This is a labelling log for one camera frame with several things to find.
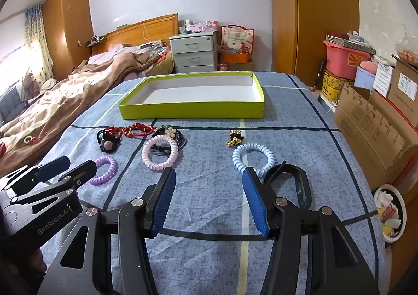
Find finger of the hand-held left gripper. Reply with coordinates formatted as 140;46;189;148
0;156;71;198
13;160;98;205

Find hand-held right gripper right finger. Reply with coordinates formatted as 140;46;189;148
242;167;381;295

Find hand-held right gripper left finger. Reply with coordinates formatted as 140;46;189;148
40;167;177;295

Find purple spiral hair tie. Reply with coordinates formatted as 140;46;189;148
88;155;118;186

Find black hair tie pink bead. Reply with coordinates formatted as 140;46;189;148
97;128;121;154

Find blue spiral hair tie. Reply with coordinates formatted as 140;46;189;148
232;144;278;178

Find black smart band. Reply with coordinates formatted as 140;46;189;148
263;161;312;211

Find grey hair tie with flower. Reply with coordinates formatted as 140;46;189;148
156;124;189;152

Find small gold black hair clip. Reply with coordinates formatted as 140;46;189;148
225;129;244;149

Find red braided bracelet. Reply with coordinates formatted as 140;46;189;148
106;127;131;139
126;122;156;138

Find green cardboard box tray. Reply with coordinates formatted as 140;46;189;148
118;73;265;120

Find brown blanket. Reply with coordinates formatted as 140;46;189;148
0;50;174;165

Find grey chair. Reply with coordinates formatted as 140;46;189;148
0;88;27;123

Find floral curtain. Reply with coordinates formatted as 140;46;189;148
24;4;55;82

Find pink floral quilt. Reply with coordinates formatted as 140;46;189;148
88;41;171;64

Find power strip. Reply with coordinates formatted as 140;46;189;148
87;35;108;47

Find open brown cardboard box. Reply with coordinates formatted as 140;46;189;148
333;84;418;191

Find paper bowl with trash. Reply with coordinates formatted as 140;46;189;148
373;184;407;243

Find narrow wooden wardrobe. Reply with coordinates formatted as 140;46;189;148
42;0;94;82

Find yellow patterned box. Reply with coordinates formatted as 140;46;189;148
321;69;355;105

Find red stick tool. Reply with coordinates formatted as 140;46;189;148
311;60;326;92

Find orange box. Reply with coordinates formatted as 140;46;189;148
221;52;254;64

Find grey drawer nightstand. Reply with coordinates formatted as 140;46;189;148
169;31;219;74

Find wooden headboard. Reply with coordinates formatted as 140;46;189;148
91;13;179;58

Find red patterned gift bag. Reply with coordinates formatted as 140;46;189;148
220;25;256;55

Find pink plastic bin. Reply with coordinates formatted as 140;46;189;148
323;39;371;80

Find light blue container pink lid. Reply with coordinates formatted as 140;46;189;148
354;61;380;90

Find clutter on nightstand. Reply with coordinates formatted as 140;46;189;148
178;20;221;34

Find striped flat box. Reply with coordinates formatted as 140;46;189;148
323;33;376;54

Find labelled cardboard boxes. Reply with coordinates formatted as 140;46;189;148
372;54;418;103

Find large wooden wardrobe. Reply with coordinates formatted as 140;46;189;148
268;0;360;87

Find clear plastic bag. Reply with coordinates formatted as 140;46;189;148
394;32;418;64

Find pink spiral hair tie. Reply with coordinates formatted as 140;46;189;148
141;135;179;172

